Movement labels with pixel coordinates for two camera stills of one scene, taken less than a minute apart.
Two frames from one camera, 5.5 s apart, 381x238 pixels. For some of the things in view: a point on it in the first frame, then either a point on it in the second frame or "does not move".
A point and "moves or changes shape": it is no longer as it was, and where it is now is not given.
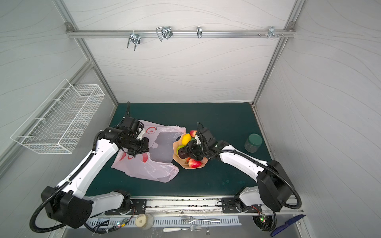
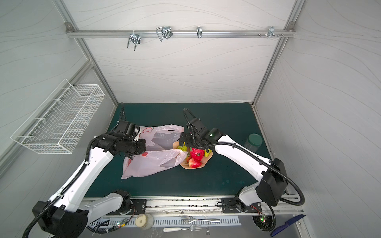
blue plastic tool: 287,223 does not move
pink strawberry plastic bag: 156,164 moves or changes shape
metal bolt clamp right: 271,31 does not move
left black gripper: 145,148 does not move
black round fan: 264,222 does not move
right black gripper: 192,149 → 184,141
